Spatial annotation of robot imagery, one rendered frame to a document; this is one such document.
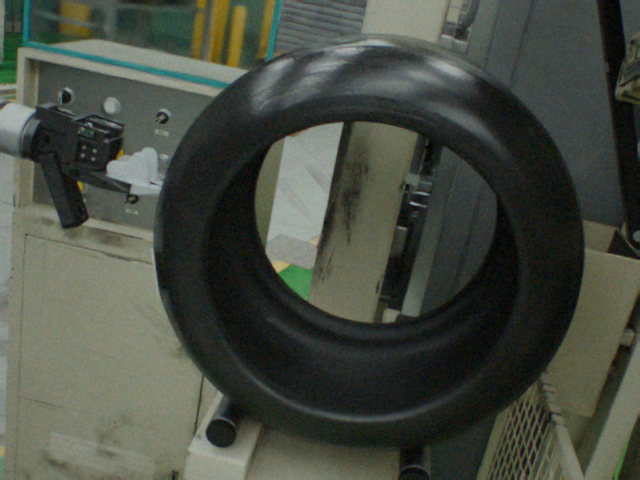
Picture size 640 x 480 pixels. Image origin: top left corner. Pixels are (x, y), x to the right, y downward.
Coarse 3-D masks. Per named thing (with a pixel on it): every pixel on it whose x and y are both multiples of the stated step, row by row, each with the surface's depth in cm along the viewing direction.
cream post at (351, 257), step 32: (384, 0) 113; (416, 0) 112; (448, 0) 112; (384, 32) 114; (416, 32) 114; (352, 128) 120; (384, 128) 119; (352, 160) 122; (384, 160) 121; (352, 192) 124; (384, 192) 123; (352, 224) 126; (384, 224) 125; (320, 256) 129; (352, 256) 128; (384, 256) 127; (320, 288) 131; (352, 288) 130
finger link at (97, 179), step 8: (80, 176) 98; (88, 176) 98; (96, 176) 98; (104, 176) 98; (96, 184) 98; (104, 184) 98; (112, 184) 98; (120, 184) 99; (128, 184) 99; (120, 192) 99; (128, 192) 99
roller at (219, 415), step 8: (224, 400) 105; (224, 408) 103; (232, 408) 103; (216, 416) 101; (224, 416) 101; (232, 416) 101; (240, 416) 103; (208, 424) 100; (216, 424) 99; (224, 424) 99; (232, 424) 100; (240, 424) 102; (208, 432) 100; (216, 432) 100; (224, 432) 100; (232, 432) 100; (208, 440) 100; (216, 440) 100; (224, 440) 100; (232, 440) 100
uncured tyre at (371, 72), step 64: (320, 64) 83; (384, 64) 82; (448, 64) 83; (192, 128) 90; (256, 128) 84; (448, 128) 81; (512, 128) 82; (192, 192) 88; (512, 192) 83; (576, 192) 88; (192, 256) 91; (256, 256) 120; (512, 256) 113; (576, 256) 87; (192, 320) 94; (256, 320) 120; (320, 320) 122; (448, 320) 119; (512, 320) 88; (256, 384) 96; (320, 384) 116; (384, 384) 117; (448, 384) 111; (512, 384) 91; (384, 448) 99
